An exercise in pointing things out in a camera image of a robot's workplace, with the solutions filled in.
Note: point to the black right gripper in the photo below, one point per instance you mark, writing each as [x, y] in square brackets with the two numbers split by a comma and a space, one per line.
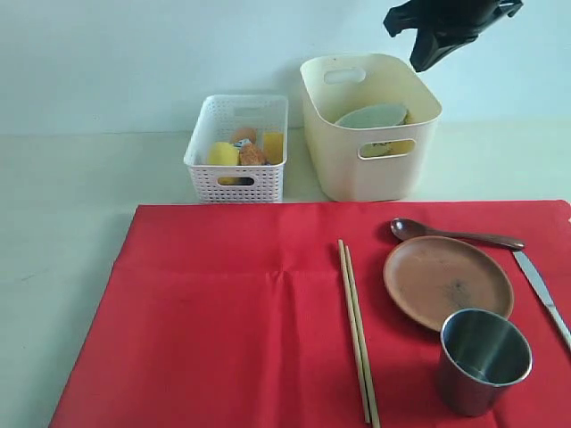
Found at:
[444, 26]

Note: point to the pale green bowl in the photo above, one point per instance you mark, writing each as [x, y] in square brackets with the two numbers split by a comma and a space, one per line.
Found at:
[382, 115]

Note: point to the yellow cheese wedge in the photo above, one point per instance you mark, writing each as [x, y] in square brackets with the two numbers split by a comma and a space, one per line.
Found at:
[273, 147]

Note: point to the dark wooden spoon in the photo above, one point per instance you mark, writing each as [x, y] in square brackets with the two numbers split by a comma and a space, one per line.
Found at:
[405, 228]

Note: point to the brown egg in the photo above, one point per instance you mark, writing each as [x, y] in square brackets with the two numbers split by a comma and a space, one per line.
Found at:
[244, 133]

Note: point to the fried chicken piece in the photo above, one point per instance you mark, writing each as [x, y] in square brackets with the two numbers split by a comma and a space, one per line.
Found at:
[251, 155]

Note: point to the blue white milk carton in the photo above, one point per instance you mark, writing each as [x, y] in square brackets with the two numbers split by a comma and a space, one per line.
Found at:
[241, 143]

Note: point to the yellow lemon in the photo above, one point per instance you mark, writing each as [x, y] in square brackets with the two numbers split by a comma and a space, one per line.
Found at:
[224, 154]

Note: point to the silver table knife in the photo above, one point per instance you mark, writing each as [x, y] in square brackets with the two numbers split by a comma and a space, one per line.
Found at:
[542, 292]

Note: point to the stainless steel cup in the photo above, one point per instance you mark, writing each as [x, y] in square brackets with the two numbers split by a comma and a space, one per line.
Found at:
[483, 354]

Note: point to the wooden chopstick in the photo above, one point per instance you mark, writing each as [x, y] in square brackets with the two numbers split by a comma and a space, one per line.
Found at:
[354, 331]
[372, 402]

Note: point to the cream plastic bin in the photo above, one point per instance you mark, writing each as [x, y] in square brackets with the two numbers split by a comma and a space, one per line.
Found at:
[366, 164]

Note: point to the white perforated basket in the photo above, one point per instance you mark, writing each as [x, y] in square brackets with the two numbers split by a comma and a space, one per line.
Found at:
[220, 116]

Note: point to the brown round plate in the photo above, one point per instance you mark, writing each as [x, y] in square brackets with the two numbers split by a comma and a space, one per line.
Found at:
[431, 277]

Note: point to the red tablecloth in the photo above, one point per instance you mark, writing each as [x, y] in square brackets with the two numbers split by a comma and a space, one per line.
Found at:
[234, 316]

